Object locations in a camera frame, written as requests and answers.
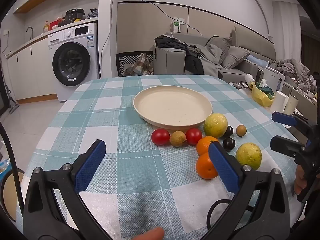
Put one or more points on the white wall charger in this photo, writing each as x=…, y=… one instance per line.
x=177, y=26

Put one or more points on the black patterned laundry basket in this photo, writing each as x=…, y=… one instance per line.
x=121, y=63

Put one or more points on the grey blanket pile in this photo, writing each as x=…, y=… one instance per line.
x=292, y=70

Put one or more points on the person's right hand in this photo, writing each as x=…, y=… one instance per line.
x=300, y=180

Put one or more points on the teal checked tablecloth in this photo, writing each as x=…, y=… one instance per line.
x=125, y=155

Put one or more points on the small brown longan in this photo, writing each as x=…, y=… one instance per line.
x=241, y=130

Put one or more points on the red box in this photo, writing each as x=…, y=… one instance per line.
x=55, y=24

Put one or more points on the plaid cloth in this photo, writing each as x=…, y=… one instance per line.
x=140, y=65

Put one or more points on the white kitchen cabinet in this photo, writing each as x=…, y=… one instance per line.
x=27, y=72

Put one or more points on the grey cloth bundle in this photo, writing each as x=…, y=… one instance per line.
x=93, y=13

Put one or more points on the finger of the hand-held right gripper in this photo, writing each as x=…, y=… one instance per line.
x=285, y=145
x=282, y=118

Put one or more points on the white bottle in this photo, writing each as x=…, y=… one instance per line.
x=250, y=80

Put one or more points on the grey cushion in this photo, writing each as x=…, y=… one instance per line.
x=218, y=48
x=235, y=57

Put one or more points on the white appliance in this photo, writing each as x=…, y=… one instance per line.
x=273, y=76

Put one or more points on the black pressure cooker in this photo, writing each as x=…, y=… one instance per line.
x=73, y=16

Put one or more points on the light blue cloth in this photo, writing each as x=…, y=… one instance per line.
x=257, y=60

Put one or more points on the floor mop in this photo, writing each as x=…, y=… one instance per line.
x=11, y=102

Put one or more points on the metal faucet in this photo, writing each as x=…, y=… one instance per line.
x=30, y=31

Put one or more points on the person's left hand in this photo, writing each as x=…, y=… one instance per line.
x=148, y=235

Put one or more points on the yellow-green guava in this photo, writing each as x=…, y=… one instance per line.
x=215, y=125
x=248, y=155

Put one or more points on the cream round plate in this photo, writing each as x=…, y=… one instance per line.
x=172, y=107

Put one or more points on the dark purple plum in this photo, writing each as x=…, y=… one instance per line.
x=229, y=144
x=229, y=131

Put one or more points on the grey sofa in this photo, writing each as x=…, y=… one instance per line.
x=252, y=45

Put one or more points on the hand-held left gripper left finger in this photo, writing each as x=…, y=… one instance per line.
x=90, y=165

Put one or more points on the yellow plastic bag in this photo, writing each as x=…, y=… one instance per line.
x=260, y=96

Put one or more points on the red tomato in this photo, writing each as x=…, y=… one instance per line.
x=193, y=136
x=160, y=137

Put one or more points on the orange mandarin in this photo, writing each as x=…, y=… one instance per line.
x=205, y=166
x=203, y=145

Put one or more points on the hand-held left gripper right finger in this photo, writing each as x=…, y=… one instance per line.
x=222, y=165

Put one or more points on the white paper roll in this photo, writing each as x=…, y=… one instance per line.
x=280, y=101
x=292, y=105

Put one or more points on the white washing machine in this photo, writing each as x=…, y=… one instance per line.
x=75, y=62

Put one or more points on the yellow soap bottle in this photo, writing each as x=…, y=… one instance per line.
x=45, y=27

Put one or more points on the dark clothes pile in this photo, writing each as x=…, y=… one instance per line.
x=175, y=43

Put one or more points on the grey garment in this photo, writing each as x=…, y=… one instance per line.
x=208, y=60

